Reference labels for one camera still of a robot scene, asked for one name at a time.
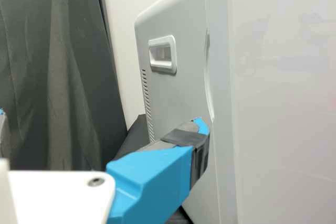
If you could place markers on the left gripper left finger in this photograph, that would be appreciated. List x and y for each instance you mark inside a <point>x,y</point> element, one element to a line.
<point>2,129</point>

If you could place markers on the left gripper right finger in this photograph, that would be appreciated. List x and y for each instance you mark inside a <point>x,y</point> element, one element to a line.
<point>157,176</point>

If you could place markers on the white box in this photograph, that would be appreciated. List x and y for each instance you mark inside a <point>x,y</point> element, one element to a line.
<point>262,98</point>

